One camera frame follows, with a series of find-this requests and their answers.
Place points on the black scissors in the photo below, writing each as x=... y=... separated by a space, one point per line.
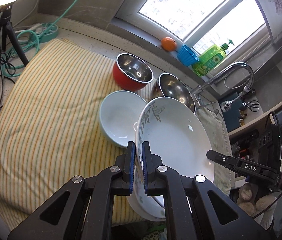
x=252 y=105

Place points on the white floral plate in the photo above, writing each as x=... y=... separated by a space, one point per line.
x=138 y=188

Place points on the orange fruit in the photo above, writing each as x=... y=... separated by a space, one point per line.
x=168 y=44

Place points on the yellow striped cloth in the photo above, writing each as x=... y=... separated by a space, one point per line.
x=50 y=132

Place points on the teal cable reel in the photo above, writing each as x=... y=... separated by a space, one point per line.
x=46 y=31

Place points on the brown round stones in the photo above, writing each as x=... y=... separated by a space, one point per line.
x=249 y=202

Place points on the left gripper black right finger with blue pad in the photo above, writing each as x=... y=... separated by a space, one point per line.
x=194 y=207

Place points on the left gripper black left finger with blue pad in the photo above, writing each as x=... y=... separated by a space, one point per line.
x=82 y=208

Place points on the black box with cable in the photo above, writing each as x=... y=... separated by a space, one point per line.
x=270 y=143

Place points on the white bowl, teal rim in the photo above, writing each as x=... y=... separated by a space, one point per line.
x=118 y=116

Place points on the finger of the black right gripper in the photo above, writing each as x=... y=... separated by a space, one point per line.
x=223 y=160

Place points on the green dish soap bottle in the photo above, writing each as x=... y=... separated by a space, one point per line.
x=210 y=58

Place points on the blue silicone cup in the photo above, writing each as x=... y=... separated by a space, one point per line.
x=187 y=56

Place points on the red steel bowl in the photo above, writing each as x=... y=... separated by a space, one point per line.
x=131 y=72

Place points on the stainless steel bowl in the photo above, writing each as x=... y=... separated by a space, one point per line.
x=168 y=85

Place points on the black tripod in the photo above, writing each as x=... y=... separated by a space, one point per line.
x=8 y=32

